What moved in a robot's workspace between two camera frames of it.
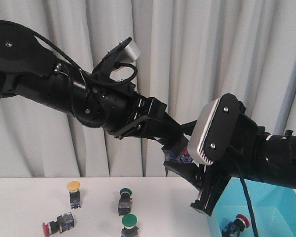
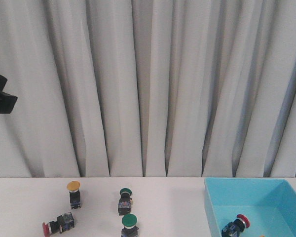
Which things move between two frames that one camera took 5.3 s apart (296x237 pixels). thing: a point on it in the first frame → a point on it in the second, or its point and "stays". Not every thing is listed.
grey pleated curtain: x=190 y=53 stays
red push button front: x=237 y=225 stays
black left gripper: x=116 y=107 → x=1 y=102
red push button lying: x=63 y=222 stays
